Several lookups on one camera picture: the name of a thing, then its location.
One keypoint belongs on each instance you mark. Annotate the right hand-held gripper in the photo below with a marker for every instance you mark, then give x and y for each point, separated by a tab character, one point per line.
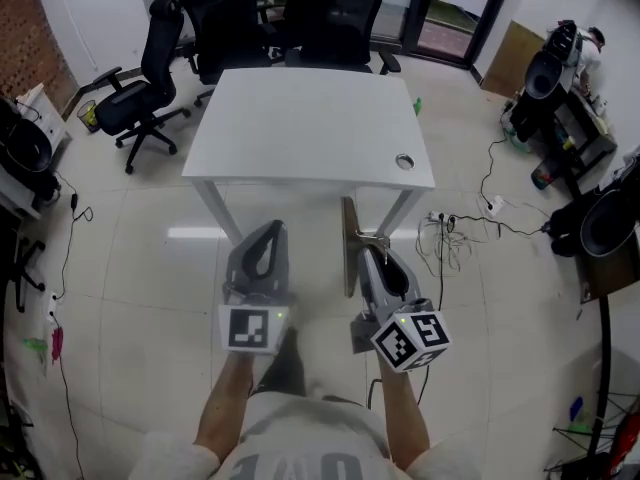
410	340

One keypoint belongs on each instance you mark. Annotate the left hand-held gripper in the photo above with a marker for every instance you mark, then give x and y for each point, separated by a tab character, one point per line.
247	328

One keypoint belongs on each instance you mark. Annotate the person's right forearm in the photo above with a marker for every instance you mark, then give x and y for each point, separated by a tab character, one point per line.
402	413

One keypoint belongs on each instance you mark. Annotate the person's left forearm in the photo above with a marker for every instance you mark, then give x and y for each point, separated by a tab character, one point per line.
222	403

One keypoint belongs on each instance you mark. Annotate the white power strip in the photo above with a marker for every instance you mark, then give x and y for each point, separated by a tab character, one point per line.
436	216
52	305
494	206

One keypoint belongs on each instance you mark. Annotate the person's dark trouser leg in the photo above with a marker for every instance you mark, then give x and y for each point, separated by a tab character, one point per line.
287	368

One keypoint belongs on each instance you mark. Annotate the white table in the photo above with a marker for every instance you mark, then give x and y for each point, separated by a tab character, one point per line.
300	118

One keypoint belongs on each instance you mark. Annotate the black power adapter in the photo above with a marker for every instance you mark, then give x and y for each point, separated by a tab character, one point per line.
546	227

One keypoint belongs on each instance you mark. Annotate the person's white shirt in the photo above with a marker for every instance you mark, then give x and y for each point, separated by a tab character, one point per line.
310	438

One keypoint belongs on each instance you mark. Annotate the small green bottle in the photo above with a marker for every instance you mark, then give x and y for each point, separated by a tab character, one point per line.
418	105

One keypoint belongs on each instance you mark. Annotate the colourful bin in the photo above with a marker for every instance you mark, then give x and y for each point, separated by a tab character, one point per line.
544	173

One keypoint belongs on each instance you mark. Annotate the black office chair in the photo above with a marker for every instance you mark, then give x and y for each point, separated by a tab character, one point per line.
335	18
275	45
130	108
225	23

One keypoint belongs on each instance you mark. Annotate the brown wooden desk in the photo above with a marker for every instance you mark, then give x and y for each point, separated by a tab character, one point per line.
610	273

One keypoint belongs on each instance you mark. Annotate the pink cloth piece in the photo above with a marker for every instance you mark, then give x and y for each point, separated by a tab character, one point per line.
57	343

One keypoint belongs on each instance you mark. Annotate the blue bottle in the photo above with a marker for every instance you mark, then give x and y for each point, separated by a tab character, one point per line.
576	407

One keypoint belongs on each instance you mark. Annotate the black shell chair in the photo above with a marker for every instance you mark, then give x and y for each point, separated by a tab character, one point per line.
27	148
542	75
605	223

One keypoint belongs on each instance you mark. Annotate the black tripod stand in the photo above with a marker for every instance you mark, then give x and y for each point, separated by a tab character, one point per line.
606	348

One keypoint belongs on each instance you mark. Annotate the black mesh wastebasket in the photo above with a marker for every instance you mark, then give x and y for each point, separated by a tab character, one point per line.
87	116

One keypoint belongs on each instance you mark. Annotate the dark desk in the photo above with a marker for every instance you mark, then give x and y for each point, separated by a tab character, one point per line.
575	133

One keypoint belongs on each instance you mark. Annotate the black chair base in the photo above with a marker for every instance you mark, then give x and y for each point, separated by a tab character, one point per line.
22	268

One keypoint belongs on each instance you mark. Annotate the green plastic object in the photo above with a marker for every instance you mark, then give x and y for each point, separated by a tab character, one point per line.
35	344

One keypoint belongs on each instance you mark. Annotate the brown cardboard sheet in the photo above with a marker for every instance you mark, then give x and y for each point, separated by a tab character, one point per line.
512	58

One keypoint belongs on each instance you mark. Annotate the white desk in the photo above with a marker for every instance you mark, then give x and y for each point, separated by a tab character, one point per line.
50	118

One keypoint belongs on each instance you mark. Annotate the red object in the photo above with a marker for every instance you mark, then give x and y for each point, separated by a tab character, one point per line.
625	443

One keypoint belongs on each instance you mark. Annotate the black door frame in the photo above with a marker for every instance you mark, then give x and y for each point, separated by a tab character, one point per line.
415	8

